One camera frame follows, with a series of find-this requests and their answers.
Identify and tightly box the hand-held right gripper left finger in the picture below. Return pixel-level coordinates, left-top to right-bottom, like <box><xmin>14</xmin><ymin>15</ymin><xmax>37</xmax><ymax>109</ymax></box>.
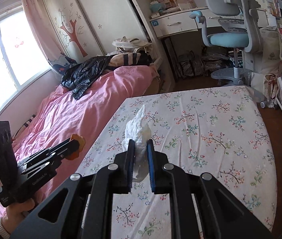
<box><xmin>10</xmin><ymin>139</ymin><xmax>136</xmax><ymax>239</ymax></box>

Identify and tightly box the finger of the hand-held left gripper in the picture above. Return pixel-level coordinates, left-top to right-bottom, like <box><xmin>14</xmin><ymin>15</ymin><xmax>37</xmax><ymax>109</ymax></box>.
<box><xmin>22</xmin><ymin>150</ymin><xmax>78</xmax><ymax>176</ymax></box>
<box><xmin>18</xmin><ymin>139</ymin><xmax>81</xmax><ymax>169</ymax></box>

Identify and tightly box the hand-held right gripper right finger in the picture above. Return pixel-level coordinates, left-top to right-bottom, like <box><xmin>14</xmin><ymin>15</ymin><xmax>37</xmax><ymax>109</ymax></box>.
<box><xmin>146</xmin><ymin>139</ymin><xmax>273</xmax><ymax>239</ymax></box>

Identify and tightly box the orange peel piece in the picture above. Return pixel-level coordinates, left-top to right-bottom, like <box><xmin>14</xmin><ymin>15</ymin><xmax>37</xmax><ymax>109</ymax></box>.
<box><xmin>67</xmin><ymin>134</ymin><xmax>86</xmax><ymax>160</ymax></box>

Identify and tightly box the white plastic bag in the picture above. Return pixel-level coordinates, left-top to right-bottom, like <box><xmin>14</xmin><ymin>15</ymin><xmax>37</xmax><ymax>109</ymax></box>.
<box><xmin>121</xmin><ymin>104</ymin><xmax>154</xmax><ymax>183</ymax></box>

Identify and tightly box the person's left forearm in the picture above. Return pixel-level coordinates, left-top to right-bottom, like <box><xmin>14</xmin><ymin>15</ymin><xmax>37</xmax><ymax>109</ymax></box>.
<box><xmin>0</xmin><ymin>216</ymin><xmax>15</xmax><ymax>237</ymax></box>

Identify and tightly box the person's left hand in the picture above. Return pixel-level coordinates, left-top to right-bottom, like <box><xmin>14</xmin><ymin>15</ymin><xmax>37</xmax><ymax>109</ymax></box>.
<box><xmin>4</xmin><ymin>198</ymin><xmax>36</xmax><ymax>226</ymax></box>

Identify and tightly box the pink blanket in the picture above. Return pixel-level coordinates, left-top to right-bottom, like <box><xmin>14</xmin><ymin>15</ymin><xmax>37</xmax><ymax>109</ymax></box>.
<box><xmin>0</xmin><ymin>64</ymin><xmax>160</xmax><ymax>215</ymax></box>

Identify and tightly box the striped bed sheet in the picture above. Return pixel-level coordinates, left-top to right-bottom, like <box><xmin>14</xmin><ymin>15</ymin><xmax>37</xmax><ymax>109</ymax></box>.
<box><xmin>18</xmin><ymin>114</ymin><xmax>37</xmax><ymax>136</ymax></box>

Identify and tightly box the floral tablecloth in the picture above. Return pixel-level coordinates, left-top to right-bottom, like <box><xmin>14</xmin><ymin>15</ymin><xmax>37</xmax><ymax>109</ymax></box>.
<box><xmin>74</xmin><ymin>86</ymin><xmax>278</xmax><ymax>239</ymax></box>

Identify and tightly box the black puffer jacket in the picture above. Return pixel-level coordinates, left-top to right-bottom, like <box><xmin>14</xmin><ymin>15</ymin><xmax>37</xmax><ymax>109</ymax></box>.
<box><xmin>60</xmin><ymin>55</ymin><xmax>113</xmax><ymax>100</ymax></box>

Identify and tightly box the blue cartoon cushion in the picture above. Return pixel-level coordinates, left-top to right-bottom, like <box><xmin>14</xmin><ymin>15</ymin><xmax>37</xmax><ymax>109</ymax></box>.
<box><xmin>47</xmin><ymin>54</ymin><xmax>78</xmax><ymax>77</ymax></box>

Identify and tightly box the window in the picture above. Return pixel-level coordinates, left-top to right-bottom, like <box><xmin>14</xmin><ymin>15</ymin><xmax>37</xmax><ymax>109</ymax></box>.
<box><xmin>0</xmin><ymin>3</ymin><xmax>53</xmax><ymax>123</ymax></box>

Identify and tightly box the beige striped cushion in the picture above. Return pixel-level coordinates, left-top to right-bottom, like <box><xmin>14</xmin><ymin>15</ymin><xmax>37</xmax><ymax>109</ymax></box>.
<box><xmin>107</xmin><ymin>52</ymin><xmax>153</xmax><ymax>67</ymax></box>

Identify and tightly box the clear plaid storage bag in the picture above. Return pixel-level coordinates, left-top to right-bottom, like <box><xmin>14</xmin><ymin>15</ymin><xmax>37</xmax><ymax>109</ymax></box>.
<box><xmin>178</xmin><ymin>50</ymin><xmax>202</xmax><ymax>78</ymax></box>

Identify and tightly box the white tote bag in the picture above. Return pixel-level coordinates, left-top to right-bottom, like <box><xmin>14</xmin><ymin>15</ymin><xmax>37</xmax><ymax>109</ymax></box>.
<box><xmin>112</xmin><ymin>36</ymin><xmax>153</xmax><ymax>53</ymax></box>

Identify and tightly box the black plastic bag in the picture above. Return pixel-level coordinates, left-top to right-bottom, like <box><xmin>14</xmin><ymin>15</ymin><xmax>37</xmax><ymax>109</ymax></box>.
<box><xmin>200</xmin><ymin>45</ymin><xmax>234</xmax><ymax>77</ymax></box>

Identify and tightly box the pink curtain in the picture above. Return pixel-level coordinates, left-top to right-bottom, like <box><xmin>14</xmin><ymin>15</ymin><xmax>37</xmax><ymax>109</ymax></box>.
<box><xmin>19</xmin><ymin>0</ymin><xmax>64</xmax><ymax>63</ymax></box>

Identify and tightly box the white desk with drawers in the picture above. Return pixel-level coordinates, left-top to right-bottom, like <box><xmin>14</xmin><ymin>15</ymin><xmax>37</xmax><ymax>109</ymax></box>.
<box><xmin>149</xmin><ymin>6</ymin><xmax>276</xmax><ymax>39</ymax></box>

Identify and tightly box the white wardrobe with tree decal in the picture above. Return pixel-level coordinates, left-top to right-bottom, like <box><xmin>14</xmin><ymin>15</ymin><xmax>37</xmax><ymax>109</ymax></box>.
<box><xmin>42</xmin><ymin>0</ymin><xmax>154</xmax><ymax>58</ymax></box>

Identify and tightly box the grey blue desk chair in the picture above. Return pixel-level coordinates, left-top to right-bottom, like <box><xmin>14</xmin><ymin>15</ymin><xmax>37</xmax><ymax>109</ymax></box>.
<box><xmin>189</xmin><ymin>0</ymin><xmax>268</xmax><ymax>87</ymax></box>

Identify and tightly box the white printed fabric bag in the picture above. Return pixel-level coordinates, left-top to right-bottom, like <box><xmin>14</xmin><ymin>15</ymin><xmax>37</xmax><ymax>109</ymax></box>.
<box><xmin>251</xmin><ymin>28</ymin><xmax>281</xmax><ymax>100</ymax></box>

